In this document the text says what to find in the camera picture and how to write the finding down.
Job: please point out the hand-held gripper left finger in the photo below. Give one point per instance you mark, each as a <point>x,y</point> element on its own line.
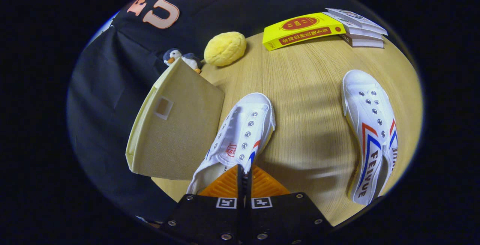
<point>210,218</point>

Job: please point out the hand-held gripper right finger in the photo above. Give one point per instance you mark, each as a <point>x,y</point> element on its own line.
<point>285,218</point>

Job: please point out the beige fabric storage box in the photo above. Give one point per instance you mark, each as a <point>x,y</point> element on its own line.
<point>180,132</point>

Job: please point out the white canvas shoe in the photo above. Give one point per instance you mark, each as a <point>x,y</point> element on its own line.
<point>369,125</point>
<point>240,128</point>

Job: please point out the penguin plush toy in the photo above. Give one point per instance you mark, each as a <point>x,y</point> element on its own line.
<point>173,55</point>

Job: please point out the yellow bread plush toy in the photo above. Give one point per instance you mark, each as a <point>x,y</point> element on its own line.
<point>225,49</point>

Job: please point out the yellow book with red label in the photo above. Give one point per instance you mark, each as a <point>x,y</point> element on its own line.
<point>300,27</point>

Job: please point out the plain white book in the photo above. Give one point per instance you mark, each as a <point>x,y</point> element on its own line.
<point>367,43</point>
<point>365,34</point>

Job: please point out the white book with illustrated cover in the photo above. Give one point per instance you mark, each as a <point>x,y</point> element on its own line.
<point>360,20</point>

